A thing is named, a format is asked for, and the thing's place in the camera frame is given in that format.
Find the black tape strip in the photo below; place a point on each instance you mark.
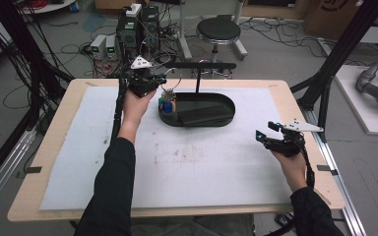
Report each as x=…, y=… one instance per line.
x=32, y=170
x=325, y=168

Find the white table frame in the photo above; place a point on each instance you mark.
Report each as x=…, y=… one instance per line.
x=185, y=36

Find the black computer tower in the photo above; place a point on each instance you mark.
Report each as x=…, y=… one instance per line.
x=129, y=36

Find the white platform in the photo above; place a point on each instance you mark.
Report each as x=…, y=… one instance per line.
x=354, y=108

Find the person's right hand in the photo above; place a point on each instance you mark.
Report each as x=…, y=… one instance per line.
x=292, y=170

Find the black oval tray with stand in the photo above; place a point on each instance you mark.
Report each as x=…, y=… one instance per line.
x=206, y=105

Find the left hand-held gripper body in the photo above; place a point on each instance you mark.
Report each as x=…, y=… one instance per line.
x=141, y=80

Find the aluminium rail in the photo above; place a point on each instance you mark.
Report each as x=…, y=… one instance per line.
x=338, y=183
x=3, y=177

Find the white power adapter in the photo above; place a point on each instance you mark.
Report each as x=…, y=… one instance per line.
x=133, y=10

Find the white foam mat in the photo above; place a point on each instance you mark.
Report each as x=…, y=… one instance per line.
x=183, y=164

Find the round black stool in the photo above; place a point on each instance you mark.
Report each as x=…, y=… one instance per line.
x=218, y=29

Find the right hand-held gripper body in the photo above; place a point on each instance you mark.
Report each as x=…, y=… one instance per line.
x=292, y=137

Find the cardboard box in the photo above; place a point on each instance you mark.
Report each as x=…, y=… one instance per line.
x=328, y=16

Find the key bunch with coloured tags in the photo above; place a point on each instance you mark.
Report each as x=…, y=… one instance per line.
x=168, y=100

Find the person's left hand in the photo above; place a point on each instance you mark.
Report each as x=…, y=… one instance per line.
x=136, y=109

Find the black metal frame post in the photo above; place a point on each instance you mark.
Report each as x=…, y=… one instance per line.
x=338, y=59

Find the black wallet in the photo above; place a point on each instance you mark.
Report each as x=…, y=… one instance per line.
x=206, y=115

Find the grey power supply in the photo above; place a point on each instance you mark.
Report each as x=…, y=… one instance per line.
x=111, y=47
x=98, y=46

